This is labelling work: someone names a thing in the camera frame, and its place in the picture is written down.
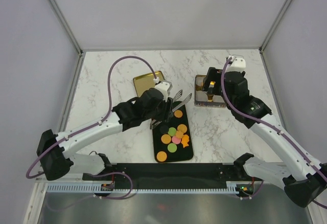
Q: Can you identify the cookie tin box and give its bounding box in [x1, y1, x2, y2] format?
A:
[194, 75, 226, 108]

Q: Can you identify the orange flower cookie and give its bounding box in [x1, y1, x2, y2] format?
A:
[175, 130, 184, 139]

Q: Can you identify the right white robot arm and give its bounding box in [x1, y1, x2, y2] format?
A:
[202, 67, 326, 208]

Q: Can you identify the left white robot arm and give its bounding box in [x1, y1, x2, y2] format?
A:
[36, 83, 173, 181]

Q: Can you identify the orange round cookie top right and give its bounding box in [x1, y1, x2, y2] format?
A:
[174, 110, 183, 118]

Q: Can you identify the orange round cookie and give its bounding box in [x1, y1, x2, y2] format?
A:
[156, 151, 168, 162]
[161, 134, 172, 144]
[174, 110, 183, 118]
[177, 124, 188, 134]

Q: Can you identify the gold tin lid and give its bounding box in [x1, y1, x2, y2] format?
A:
[133, 73, 155, 97]

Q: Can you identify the green round cookie upper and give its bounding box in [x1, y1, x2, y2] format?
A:
[168, 127, 177, 137]

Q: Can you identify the green round cookie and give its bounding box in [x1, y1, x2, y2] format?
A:
[168, 143, 177, 153]
[168, 127, 177, 137]

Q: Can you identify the orange round cookie left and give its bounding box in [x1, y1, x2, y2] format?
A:
[161, 134, 172, 144]

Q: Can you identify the pink round cookie lower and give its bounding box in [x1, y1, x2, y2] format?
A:
[172, 136, 181, 145]

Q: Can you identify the black cookie tray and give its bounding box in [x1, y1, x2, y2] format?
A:
[152, 105, 194, 163]

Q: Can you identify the orange fish cookie lower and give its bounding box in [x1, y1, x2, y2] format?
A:
[181, 135, 190, 148]

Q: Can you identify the green round cookie lower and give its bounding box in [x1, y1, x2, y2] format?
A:
[168, 143, 177, 153]

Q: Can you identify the orange round cookie bottom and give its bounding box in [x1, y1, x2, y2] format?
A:
[156, 151, 168, 162]

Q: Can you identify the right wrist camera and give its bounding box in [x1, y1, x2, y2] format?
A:
[226, 55, 246, 73]

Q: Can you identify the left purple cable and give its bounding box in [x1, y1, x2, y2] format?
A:
[26, 55, 159, 178]

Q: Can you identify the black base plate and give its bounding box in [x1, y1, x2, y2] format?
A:
[83, 162, 264, 191]

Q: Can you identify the right aluminium frame post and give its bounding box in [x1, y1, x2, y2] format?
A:
[259, 0, 294, 54]

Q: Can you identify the aluminium frame post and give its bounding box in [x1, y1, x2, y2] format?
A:
[259, 0, 294, 54]
[47, 0, 83, 56]

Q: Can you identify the white slotted cable duct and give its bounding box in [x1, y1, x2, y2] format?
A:
[46, 182, 240, 194]

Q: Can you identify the left aluminium frame post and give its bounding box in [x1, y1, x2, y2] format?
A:
[47, 0, 83, 56]

